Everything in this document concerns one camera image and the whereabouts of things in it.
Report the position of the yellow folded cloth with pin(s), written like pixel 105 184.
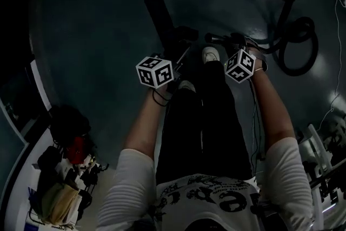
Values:
pixel 65 205

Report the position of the person's left forearm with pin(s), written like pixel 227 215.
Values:
pixel 146 121

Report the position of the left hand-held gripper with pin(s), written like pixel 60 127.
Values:
pixel 154 73

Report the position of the white printed t-shirt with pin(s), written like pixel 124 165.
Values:
pixel 286 170

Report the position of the person's white shoe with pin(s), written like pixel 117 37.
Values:
pixel 187 85
pixel 211 54

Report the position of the person's right forearm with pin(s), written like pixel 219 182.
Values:
pixel 273 113

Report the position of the red cloth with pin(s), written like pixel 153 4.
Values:
pixel 76 150

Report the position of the cluttered white equipment desk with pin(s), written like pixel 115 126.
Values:
pixel 324 165

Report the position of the white framed glass panel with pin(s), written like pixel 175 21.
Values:
pixel 16 127

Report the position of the green folded cloth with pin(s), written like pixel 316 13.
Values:
pixel 50 198

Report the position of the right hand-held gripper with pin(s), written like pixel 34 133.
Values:
pixel 240 66

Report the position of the person's right white shoe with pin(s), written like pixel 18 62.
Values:
pixel 211 54

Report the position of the person's left white shoe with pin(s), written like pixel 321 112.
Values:
pixel 187 85

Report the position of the black trousers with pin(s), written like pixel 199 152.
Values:
pixel 205 129

